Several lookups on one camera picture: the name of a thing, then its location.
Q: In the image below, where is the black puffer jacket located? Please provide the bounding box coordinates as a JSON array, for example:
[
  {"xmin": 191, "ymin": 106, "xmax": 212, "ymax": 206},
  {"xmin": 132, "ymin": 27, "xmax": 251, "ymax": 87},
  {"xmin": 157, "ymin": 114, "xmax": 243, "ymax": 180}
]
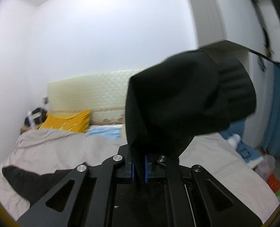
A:
[{"xmin": 1, "ymin": 49, "xmax": 257, "ymax": 206}]

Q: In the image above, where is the grey bed duvet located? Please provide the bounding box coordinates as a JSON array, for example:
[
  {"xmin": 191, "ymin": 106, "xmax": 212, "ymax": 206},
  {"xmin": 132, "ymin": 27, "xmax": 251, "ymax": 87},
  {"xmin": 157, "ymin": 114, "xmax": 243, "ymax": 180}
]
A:
[{"xmin": 0, "ymin": 130, "xmax": 279, "ymax": 222}]

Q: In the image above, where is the wooden nightstand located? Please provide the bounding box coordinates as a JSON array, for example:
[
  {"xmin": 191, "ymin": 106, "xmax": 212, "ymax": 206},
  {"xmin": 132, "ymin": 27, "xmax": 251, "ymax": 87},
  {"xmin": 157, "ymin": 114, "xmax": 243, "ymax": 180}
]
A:
[{"xmin": 19, "ymin": 125, "xmax": 40, "ymax": 135}]

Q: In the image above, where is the yellow pillow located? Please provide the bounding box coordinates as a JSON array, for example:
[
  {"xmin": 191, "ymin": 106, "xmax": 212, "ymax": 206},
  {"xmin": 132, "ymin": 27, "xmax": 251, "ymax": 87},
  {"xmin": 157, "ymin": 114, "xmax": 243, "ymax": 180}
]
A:
[{"xmin": 38, "ymin": 110, "xmax": 91, "ymax": 133}]

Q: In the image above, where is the black bag on nightstand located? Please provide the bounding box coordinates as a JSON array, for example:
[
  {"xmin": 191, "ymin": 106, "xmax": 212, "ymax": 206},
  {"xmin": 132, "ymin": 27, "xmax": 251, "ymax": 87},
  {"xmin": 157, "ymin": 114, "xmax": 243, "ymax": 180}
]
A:
[{"xmin": 24, "ymin": 107, "xmax": 48, "ymax": 127}]

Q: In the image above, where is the light blue bed sheet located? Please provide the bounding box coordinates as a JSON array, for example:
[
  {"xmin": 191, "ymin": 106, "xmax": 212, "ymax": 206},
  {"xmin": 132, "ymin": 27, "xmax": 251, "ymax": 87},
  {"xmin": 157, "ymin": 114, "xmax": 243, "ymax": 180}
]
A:
[{"xmin": 85, "ymin": 124, "xmax": 123, "ymax": 140}]

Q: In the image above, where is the blue curtain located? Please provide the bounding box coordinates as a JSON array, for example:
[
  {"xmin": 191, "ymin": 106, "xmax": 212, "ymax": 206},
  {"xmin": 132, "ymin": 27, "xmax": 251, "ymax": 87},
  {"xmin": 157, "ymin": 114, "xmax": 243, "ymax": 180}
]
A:
[{"xmin": 262, "ymin": 63, "xmax": 280, "ymax": 156}]

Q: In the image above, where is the cream quilted headboard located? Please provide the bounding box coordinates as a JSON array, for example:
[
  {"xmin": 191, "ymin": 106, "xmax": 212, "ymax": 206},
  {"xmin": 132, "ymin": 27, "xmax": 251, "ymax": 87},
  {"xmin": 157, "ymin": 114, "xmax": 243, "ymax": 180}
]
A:
[{"xmin": 47, "ymin": 69, "xmax": 141, "ymax": 124}]

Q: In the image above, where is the grey white wardrobe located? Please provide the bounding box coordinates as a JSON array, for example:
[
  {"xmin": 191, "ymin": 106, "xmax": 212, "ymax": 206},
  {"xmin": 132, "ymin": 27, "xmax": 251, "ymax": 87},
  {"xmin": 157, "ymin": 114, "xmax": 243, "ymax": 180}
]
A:
[{"xmin": 189, "ymin": 0, "xmax": 275, "ymax": 148}]

